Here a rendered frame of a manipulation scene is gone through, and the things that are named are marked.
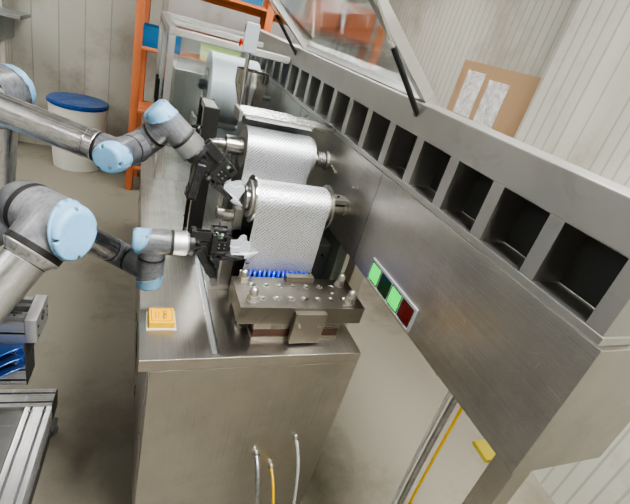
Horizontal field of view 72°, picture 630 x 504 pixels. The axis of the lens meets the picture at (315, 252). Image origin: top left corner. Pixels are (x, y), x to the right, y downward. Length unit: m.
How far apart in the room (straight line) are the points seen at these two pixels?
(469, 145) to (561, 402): 0.54
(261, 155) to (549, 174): 0.93
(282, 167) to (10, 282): 0.89
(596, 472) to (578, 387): 1.77
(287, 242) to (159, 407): 0.61
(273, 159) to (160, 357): 0.73
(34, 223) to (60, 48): 4.19
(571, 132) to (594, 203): 1.71
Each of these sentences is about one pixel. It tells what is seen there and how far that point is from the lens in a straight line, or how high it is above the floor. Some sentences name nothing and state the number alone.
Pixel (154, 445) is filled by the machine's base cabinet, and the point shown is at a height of 0.56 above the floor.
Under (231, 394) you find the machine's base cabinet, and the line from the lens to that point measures 1.37.
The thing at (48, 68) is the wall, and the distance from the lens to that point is 5.18.
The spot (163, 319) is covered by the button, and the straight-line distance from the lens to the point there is 1.32.
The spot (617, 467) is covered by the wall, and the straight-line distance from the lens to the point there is 2.52.
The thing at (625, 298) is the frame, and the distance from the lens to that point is 0.78.
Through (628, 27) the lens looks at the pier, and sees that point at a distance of 2.54.
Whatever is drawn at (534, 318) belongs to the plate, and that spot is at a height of 1.41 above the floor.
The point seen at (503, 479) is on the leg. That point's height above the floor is 0.97.
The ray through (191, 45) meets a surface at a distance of 2.20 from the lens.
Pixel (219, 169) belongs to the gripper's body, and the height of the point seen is 1.34.
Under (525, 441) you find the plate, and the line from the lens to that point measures 0.91.
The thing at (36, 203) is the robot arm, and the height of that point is 1.31.
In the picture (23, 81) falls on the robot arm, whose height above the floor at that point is 1.43.
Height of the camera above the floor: 1.75
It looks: 26 degrees down
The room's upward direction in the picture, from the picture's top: 17 degrees clockwise
